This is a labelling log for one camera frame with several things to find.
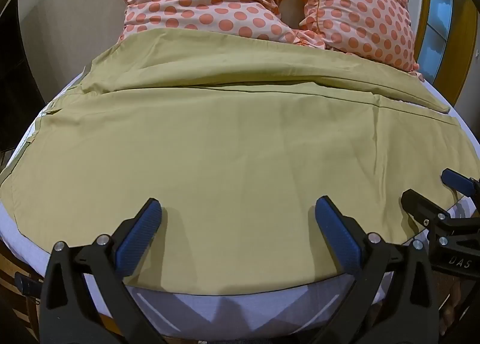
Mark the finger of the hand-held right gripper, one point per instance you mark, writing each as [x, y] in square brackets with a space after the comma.
[420, 205]
[458, 181]

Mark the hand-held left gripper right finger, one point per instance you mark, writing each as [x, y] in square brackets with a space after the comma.
[336, 236]

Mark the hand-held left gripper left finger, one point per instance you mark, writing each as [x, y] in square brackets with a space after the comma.
[139, 238]

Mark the olive green bed sheet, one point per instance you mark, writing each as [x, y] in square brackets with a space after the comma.
[240, 163]

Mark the person's right forearm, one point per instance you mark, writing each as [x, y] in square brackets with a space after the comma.
[452, 306]

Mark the yellow framed glass door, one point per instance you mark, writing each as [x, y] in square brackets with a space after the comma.
[438, 17]

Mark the dark cabinet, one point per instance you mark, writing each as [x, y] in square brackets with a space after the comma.
[18, 81]

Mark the wooden bed frame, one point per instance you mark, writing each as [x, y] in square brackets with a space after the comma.
[15, 310]

